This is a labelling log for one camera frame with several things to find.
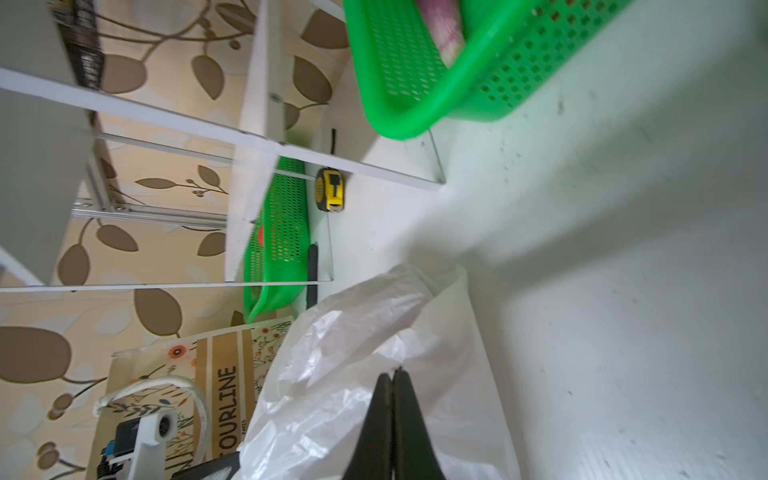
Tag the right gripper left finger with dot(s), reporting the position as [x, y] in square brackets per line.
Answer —
[372, 456]

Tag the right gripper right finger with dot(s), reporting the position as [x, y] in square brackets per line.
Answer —
[413, 456]

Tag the white plastic grocery bag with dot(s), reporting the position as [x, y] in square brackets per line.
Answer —
[314, 400]

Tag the cream floral tote bag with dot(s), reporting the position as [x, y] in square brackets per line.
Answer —
[228, 367]

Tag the left green plastic basket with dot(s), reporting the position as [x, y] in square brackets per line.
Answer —
[277, 254]

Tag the green plastic basket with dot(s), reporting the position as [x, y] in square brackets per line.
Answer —
[277, 254]
[512, 49]

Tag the yellow black tape measure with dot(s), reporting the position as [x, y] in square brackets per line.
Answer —
[329, 190]

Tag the right green plastic basket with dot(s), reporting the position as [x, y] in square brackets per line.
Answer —
[512, 49]

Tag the purple passion fruit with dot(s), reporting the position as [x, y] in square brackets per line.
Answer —
[444, 23]

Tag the white two-tier shelf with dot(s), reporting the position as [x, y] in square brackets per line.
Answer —
[258, 141]

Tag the back black wire basket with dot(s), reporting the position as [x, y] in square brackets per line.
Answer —
[77, 24]

